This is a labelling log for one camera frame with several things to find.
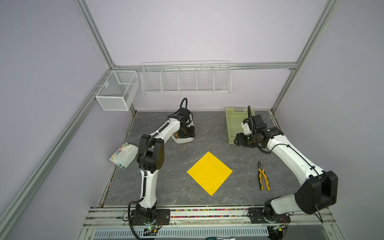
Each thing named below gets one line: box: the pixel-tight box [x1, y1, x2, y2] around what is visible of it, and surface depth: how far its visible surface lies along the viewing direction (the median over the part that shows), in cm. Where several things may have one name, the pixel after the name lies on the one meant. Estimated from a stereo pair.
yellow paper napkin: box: [186, 151, 233, 197], surface depth 91 cm
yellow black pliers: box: [258, 161, 271, 191], surface depth 88 cm
